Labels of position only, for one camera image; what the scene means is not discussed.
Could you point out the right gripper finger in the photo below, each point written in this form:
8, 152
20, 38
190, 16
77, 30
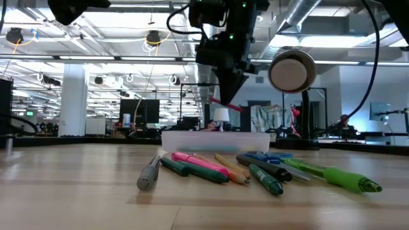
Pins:
231, 86

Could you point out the red marker pen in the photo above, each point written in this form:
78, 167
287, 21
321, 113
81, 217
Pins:
237, 108

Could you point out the yellow pencil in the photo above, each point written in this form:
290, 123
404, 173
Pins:
231, 164

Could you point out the pink highlighter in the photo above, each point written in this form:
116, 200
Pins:
198, 161

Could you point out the black pen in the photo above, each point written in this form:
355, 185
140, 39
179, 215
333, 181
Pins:
268, 169

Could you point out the dark green crayon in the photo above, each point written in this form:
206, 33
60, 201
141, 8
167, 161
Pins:
207, 174
265, 182

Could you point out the orange pencil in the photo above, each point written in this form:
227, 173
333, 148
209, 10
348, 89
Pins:
239, 178

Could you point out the gray marker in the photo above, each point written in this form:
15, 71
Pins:
148, 175

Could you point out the green mechanical pencil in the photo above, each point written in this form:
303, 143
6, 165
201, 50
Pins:
342, 179

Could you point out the pink-lidded clear supply box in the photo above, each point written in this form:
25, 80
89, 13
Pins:
214, 142

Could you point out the white table lamp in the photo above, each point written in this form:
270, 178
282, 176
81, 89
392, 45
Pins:
221, 115

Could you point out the patterned cloth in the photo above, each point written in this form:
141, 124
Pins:
268, 116

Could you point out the long ceiling light strip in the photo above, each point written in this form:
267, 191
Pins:
96, 58

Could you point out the black desk lamp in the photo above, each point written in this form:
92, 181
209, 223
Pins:
290, 73

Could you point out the red object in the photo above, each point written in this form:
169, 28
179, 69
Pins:
295, 112

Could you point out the white column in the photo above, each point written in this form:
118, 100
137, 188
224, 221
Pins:
73, 99

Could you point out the black monitor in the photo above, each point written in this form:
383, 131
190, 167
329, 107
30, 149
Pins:
140, 111

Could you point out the blue and white canister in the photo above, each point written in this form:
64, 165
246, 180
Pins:
126, 119

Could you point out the black cabinet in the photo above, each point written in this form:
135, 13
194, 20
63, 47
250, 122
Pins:
5, 105

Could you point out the white cabinet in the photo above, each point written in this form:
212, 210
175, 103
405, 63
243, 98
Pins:
95, 126

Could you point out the person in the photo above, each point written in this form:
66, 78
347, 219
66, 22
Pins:
344, 127

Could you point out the silver ventilation duct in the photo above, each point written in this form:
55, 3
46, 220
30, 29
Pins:
300, 12
206, 83

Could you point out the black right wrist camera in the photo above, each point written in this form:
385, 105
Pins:
206, 14

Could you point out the black aluminium table frame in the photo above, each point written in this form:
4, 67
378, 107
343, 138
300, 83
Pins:
80, 140

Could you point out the gray metal post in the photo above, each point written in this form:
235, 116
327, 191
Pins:
9, 143

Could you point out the gray wall monitor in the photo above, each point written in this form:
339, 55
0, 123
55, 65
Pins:
380, 111

